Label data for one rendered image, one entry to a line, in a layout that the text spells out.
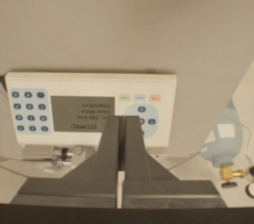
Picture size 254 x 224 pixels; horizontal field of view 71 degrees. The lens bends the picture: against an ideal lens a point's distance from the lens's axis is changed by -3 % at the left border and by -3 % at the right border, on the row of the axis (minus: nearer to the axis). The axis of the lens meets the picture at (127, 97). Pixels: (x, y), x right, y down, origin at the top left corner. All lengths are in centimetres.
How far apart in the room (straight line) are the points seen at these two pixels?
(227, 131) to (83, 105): 62
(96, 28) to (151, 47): 7
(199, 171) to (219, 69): 84
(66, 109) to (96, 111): 4
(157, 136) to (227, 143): 53
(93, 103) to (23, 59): 11
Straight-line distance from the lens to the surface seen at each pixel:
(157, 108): 26
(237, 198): 111
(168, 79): 26
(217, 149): 78
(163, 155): 30
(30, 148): 33
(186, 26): 23
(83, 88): 26
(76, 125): 28
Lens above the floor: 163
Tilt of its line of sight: 38 degrees down
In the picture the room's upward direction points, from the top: 179 degrees counter-clockwise
